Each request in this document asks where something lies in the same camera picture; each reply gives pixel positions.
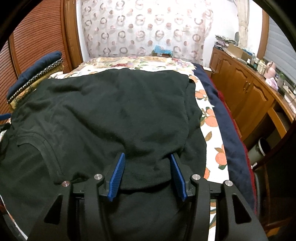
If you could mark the floral blanket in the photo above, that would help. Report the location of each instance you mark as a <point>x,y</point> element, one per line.
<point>143,62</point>

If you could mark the black t-shirt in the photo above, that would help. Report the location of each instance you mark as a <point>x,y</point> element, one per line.
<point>104,115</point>

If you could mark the group of small bottles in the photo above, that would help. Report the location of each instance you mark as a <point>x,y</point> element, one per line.
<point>260,66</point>

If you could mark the navy blanket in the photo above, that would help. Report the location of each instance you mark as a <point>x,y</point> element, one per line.
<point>231,129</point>

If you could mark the beige tied curtain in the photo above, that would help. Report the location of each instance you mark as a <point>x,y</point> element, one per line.
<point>242,34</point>

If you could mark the blue item in box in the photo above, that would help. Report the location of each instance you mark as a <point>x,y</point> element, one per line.
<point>161,51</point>

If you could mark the waste bin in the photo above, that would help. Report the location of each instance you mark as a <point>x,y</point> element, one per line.
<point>256,153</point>

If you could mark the folded navy garment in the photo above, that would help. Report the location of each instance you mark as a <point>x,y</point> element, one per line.
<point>39,67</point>

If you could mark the wooden sideboard cabinet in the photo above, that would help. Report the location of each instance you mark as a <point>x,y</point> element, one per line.
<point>240,81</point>

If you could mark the gold paisley folded cloth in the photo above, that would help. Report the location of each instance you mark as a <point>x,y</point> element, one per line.
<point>23,92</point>

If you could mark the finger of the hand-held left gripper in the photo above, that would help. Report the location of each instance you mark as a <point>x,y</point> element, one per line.
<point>4,115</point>

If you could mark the grey window blind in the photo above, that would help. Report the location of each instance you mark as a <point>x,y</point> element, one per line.
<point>279,51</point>

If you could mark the pink tissue pack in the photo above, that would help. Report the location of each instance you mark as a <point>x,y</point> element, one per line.
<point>272,83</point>

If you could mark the circle-patterned sheer curtain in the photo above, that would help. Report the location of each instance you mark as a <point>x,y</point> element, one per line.
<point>138,27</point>

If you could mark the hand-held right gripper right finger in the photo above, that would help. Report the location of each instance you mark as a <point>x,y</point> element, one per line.
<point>179,178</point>

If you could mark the wooden slatted wardrobe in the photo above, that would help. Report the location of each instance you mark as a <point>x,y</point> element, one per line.
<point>34,30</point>

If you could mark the green bottle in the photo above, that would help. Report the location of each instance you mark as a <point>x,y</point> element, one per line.
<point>281,80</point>

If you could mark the cardboard box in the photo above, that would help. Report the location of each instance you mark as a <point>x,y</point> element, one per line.
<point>238,52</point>

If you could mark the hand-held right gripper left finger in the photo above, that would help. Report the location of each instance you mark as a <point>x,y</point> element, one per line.
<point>116,178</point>

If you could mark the pink thermos jug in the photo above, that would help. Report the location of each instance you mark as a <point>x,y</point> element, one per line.
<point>270,69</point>

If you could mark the stack of folded cloths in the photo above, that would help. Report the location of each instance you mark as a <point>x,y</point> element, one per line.
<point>223,41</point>

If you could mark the orange-print bed sheet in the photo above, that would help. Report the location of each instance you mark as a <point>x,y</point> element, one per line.
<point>215,139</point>

